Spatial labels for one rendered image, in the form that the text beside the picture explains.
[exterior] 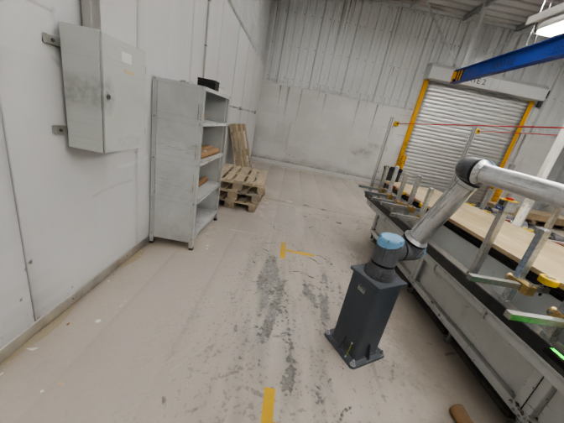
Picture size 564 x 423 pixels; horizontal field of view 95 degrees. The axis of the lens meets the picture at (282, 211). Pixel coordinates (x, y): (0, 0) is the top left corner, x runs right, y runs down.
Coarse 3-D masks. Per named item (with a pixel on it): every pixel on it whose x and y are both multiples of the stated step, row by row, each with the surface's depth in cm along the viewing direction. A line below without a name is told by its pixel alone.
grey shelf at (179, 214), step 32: (160, 96) 218; (192, 96) 217; (224, 96) 276; (160, 128) 227; (192, 128) 226; (224, 128) 310; (160, 160) 236; (192, 160) 235; (160, 192) 246; (192, 192) 276; (160, 224) 257; (192, 224) 255
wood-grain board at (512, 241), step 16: (416, 192) 310; (464, 208) 271; (464, 224) 207; (480, 224) 218; (512, 224) 241; (496, 240) 182; (512, 240) 189; (528, 240) 198; (512, 256) 159; (544, 256) 168; (560, 256) 174; (544, 272) 141; (560, 272) 146; (560, 288) 132
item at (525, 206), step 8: (552, 8) 176; (560, 8) 171; (536, 16) 187; (544, 16) 181; (552, 16) 182; (528, 24) 194; (560, 136) 218; (560, 144) 218; (552, 152) 221; (552, 160) 222; (544, 168) 226; (536, 176) 231; (544, 176) 227; (528, 200) 235; (520, 208) 241; (528, 208) 237; (520, 216) 239; (520, 224) 242
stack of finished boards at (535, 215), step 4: (488, 204) 748; (492, 204) 736; (516, 212) 702; (532, 212) 715; (536, 212) 729; (540, 212) 744; (544, 212) 757; (548, 212) 773; (528, 216) 704; (532, 216) 704; (536, 216) 704; (540, 216) 705; (544, 216) 705; (548, 216) 712; (560, 216) 753; (536, 220) 708; (540, 220) 707; (544, 220) 707; (556, 220) 706; (560, 220) 706; (556, 224) 710; (560, 224) 710
